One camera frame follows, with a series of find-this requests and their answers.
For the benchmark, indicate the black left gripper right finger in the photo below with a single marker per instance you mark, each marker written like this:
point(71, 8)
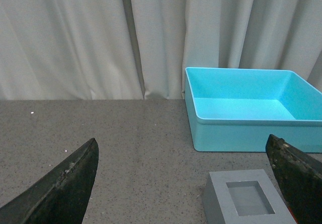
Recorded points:
point(299, 178)

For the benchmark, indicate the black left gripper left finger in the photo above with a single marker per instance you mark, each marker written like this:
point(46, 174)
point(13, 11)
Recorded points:
point(62, 195)

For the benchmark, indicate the gray block with square hole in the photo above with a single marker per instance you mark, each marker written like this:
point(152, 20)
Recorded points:
point(243, 196)

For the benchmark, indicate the light blue plastic box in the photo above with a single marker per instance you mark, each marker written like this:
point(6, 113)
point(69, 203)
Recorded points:
point(235, 110)

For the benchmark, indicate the white curtain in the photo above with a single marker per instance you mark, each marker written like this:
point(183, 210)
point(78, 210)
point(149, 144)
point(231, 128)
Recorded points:
point(139, 49)

